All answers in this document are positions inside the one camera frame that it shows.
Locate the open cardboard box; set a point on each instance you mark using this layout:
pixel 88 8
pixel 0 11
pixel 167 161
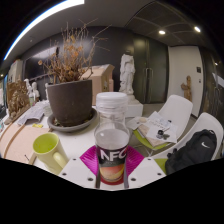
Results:
pixel 100 83

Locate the dried plant in brown pot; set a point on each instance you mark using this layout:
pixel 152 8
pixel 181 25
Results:
pixel 70 101

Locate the black backpack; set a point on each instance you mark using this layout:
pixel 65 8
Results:
pixel 193 150

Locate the stack of papers and books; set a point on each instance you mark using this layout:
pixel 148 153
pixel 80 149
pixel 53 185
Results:
pixel 156 128

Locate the flat wooden frame panel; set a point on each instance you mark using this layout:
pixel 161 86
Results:
pixel 16 143

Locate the small white figurine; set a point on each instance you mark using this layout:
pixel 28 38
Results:
pixel 35 93
pixel 28 88

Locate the dark double door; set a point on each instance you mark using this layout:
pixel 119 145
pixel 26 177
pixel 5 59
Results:
pixel 153 70

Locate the tall wooden figure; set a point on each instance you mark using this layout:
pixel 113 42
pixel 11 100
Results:
pixel 187 88

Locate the dark wall screen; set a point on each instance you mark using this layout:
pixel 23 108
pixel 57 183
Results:
pixel 33 66

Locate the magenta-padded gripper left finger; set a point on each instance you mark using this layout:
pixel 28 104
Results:
pixel 81 173

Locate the brown carved wooden sculpture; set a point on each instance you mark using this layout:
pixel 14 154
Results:
pixel 16 100

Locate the green seat cushion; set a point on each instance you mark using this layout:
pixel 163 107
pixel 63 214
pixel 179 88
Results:
pixel 161 165

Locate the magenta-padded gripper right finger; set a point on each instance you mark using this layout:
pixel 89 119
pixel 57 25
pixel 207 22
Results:
pixel 141 171

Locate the clear drink bottle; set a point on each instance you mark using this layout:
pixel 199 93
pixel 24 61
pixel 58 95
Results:
pixel 111 140

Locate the crumpled printed papers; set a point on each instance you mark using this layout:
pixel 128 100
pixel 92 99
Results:
pixel 33 111

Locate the round ceiling spotlight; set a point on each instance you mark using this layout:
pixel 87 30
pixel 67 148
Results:
pixel 162 32
pixel 197 29

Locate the light green mug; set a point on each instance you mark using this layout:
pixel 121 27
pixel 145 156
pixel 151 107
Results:
pixel 50 153

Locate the white headless statue on pedestal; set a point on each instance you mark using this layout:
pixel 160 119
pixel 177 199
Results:
pixel 127 75

